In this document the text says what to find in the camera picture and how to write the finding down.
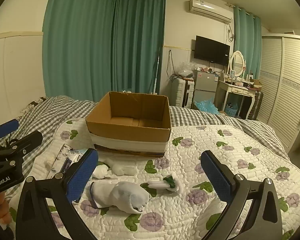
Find white louvred wardrobe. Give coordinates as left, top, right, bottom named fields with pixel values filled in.
left=256, top=34, right=300, bottom=153

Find wide teal curtain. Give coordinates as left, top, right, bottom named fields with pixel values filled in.
left=42, top=0, right=115, bottom=103

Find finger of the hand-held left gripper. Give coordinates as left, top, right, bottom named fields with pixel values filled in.
left=0, top=130, right=43, bottom=154
left=0, top=119, right=20, bottom=140

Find white storage cabinet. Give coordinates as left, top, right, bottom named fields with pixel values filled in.
left=170, top=77, right=194, bottom=108

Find narrow teal curtain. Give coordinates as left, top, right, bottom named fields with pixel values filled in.
left=234, top=5, right=262, bottom=80

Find white dressing table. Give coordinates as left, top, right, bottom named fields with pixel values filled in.
left=215, top=79, right=257, bottom=120

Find clear plastic bag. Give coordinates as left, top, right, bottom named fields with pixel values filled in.
left=178, top=62, right=196, bottom=77

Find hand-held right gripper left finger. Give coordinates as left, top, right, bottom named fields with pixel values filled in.
left=16, top=148, right=99, bottom=240

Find grey checked bed sheet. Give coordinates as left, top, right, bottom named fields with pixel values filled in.
left=0, top=95, right=290, bottom=205

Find hanging black cables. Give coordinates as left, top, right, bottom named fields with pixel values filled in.
left=167, top=49, right=180, bottom=80

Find white mop pole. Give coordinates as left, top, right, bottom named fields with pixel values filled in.
left=152, top=47, right=161, bottom=95

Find brown cardboard box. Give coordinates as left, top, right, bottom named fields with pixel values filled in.
left=85, top=91, right=172, bottom=157

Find white oval mirror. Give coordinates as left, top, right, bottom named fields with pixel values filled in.
left=229, top=50, right=247, bottom=78

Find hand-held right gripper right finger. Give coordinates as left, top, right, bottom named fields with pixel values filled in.
left=200, top=150, right=283, bottom=240

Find dark floral pillow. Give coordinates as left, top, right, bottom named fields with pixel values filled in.
left=20, top=96, right=47, bottom=113

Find large white sock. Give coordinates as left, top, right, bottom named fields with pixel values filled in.
left=90, top=181, right=150, bottom=214

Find floral tissue pack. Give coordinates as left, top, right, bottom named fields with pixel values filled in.
left=47, top=144, right=90, bottom=180

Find blue storage basket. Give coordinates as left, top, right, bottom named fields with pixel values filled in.
left=224, top=102, right=239, bottom=117

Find grey mini fridge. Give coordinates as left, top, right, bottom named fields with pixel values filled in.
left=192, top=69, right=220, bottom=110

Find black wall television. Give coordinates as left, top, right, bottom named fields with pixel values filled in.
left=194, top=35, right=231, bottom=67

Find blue plastic bag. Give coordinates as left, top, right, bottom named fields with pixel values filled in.
left=194, top=97, right=219, bottom=115

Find floral quilted blanket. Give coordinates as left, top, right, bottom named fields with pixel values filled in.
left=5, top=124, right=300, bottom=240

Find white air conditioner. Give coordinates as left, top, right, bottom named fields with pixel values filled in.
left=189, top=0, right=234, bottom=23

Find teal corner curtain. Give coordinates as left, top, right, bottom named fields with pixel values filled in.
left=111, top=0, right=167, bottom=97

